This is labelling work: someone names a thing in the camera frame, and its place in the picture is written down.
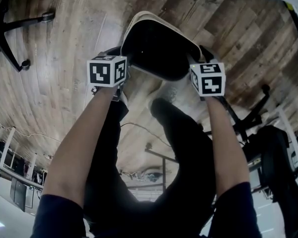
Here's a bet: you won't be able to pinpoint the person's right forearm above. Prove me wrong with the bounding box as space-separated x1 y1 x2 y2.
204 95 252 201

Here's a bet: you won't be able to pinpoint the person's black trousers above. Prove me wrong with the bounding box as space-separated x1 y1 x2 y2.
82 97 218 238

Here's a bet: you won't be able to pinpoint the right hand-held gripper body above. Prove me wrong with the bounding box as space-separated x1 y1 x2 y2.
189 62 226 98

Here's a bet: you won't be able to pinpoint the row of white frame desks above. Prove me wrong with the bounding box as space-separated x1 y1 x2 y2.
0 125 49 214

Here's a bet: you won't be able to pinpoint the small beige waste bin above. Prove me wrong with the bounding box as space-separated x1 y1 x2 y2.
120 10 206 82

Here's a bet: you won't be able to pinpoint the person's dark navy shirt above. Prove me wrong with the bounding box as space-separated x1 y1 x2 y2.
29 181 263 238

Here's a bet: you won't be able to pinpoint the person's left forearm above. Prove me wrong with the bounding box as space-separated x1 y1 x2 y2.
41 85 120 208

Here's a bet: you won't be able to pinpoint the person's right grey shoe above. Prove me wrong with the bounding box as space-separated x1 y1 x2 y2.
158 82 181 103

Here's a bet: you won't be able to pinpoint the black mesh office chair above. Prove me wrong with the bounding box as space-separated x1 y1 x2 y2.
0 0 56 73
234 84 298 235

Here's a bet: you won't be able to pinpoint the thin dark floor cable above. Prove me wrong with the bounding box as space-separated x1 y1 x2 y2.
119 121 173 148

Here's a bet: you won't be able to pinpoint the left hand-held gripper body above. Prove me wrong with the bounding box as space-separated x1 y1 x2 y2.
86 55 128 102

